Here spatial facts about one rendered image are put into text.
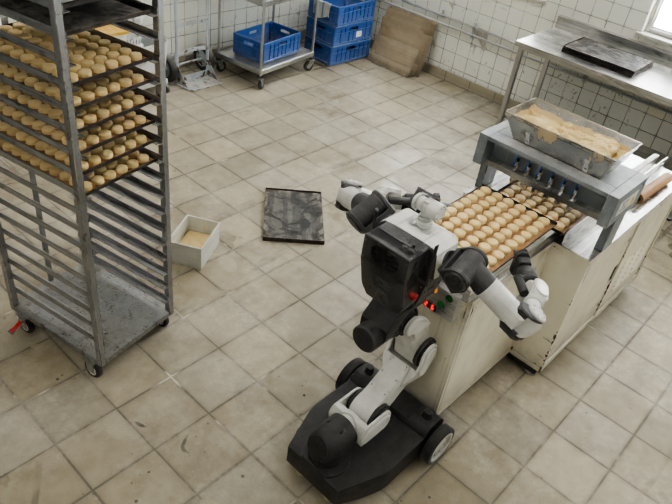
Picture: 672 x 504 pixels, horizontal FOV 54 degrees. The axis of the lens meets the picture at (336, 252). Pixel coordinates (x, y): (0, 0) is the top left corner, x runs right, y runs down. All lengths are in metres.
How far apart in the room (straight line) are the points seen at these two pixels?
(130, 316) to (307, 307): 0.98
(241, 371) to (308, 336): 0.44
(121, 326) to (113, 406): 0.41
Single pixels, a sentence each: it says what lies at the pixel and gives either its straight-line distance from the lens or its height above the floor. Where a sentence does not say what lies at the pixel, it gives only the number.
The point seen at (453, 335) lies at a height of 0.62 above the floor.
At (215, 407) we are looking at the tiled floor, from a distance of 3.24.
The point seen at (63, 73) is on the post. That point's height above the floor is 1.56.
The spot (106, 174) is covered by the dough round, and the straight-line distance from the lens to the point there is 2.83.
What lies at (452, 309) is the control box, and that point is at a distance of 2.76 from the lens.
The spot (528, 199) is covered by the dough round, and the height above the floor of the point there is 0.90.
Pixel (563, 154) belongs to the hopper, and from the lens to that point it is 3.16.
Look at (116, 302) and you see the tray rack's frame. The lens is 3.57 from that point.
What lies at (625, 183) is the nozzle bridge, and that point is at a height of 1.18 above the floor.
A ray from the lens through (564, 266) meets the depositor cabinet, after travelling 3.28.
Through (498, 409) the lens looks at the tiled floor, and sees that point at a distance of 3.51.
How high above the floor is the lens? 2.52
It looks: 37 degrees down
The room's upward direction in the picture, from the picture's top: 9 degrees clockwise
